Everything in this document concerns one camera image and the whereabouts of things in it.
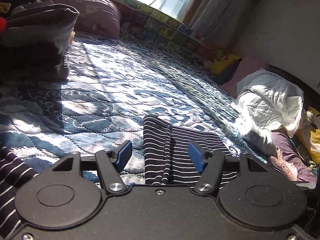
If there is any black white striped garment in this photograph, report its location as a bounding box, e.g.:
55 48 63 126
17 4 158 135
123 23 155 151
1 115 240 238

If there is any pink cartoon print garment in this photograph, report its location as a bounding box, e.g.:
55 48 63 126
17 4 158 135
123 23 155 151
269 146 298 181

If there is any blue white quilted bedspread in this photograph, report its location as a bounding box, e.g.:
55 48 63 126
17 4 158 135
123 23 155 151
1 34 251 187

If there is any white quilted blanket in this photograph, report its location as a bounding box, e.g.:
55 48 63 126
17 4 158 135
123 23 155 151
234 68 304 137

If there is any purple garment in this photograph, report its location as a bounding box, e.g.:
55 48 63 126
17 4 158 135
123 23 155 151
272 129 317 183

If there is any yellow plush toy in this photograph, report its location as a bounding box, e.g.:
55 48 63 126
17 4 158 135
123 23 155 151
203 49 240 75

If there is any pink pillow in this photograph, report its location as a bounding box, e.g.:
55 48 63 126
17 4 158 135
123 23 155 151
221 56 269 98

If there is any yellow cartoon cushion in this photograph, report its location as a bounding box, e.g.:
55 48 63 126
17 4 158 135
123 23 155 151
296 106 319 165

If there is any mauve rolled duvet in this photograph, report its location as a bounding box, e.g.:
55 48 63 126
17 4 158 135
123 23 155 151
52 0 121 39

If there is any grey window curtain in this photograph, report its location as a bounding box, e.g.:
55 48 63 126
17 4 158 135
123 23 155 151
182 0 254 49

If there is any colourful alphabet foam mat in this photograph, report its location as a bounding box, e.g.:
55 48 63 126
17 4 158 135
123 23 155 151
111 0 215 61

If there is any red plush toy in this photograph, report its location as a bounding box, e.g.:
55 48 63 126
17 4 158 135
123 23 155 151
0 17 7 33

